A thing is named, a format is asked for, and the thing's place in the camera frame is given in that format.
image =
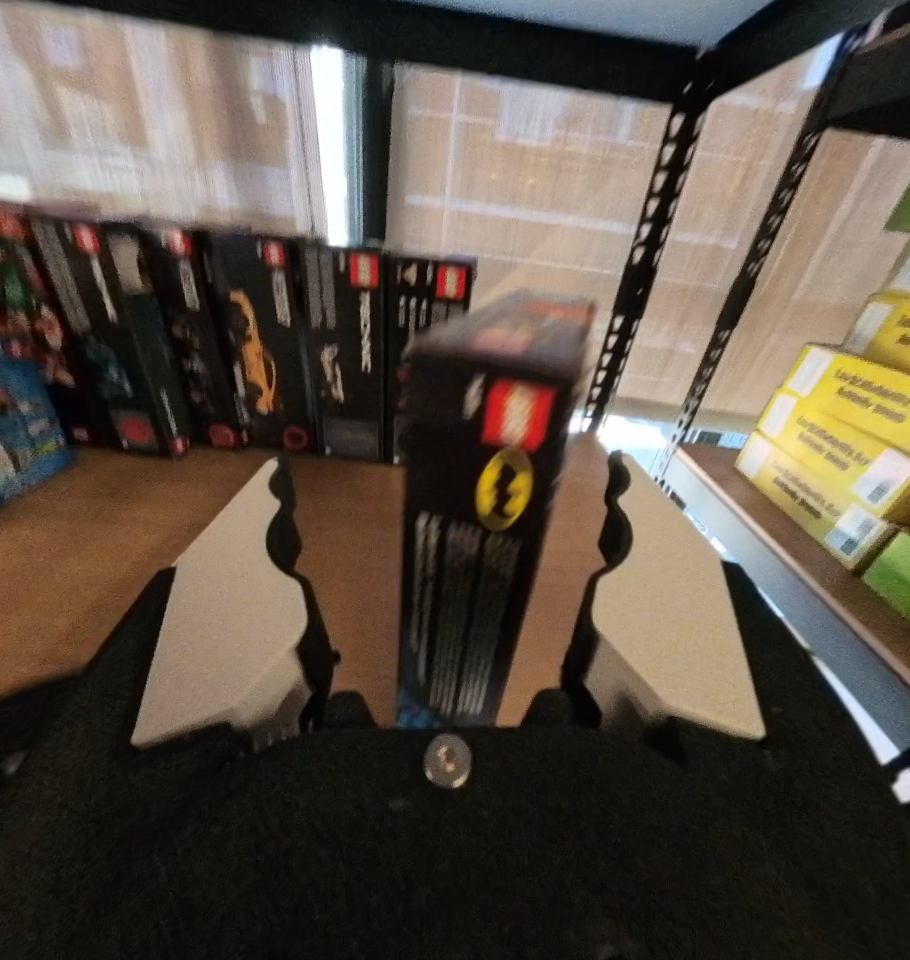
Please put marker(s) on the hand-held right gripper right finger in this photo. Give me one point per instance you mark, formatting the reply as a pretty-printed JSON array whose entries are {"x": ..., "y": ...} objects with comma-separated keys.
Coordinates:
[{"x": 665, "y": 637}]

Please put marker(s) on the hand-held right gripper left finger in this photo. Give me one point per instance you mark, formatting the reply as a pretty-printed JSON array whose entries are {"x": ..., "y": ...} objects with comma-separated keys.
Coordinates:
[{"x": 222, "y": 637}]

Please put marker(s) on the wooden shelf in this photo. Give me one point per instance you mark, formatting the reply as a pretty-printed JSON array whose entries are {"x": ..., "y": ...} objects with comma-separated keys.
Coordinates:
[
  {"x": 785, "y": 525},
  {"x": 87, "y": 585}
]

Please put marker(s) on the dark toy box bat logo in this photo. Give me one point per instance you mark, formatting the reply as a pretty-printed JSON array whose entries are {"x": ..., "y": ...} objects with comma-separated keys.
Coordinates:
[{"x": 485, "y": 570}]

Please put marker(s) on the stack of yellow boxes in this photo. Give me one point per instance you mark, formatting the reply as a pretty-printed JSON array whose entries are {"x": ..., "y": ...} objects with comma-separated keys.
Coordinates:
[{"x": 837, "y": 450}]

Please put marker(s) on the blue toy box white label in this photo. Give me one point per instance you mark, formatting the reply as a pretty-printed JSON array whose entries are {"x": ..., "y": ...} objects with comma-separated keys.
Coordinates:
[{"x": 12, "y": 427}]

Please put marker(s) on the row of black toy boxes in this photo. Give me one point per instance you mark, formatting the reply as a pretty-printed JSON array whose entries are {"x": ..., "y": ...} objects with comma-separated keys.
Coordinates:
[{"x": 275, "y": 337}]

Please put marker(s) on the black metal rack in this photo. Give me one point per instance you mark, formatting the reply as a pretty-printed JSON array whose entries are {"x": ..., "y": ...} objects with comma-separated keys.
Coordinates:
[{"x": 654, "y": 225}]

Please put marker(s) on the dark red toy box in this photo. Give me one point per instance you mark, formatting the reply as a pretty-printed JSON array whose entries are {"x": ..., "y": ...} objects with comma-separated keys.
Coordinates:
[{"x": 5, "y": 277}]

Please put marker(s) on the beige window blind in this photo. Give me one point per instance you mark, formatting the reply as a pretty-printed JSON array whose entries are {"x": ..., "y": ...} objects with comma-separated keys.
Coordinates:
[{"x": 500, "y": 187}]

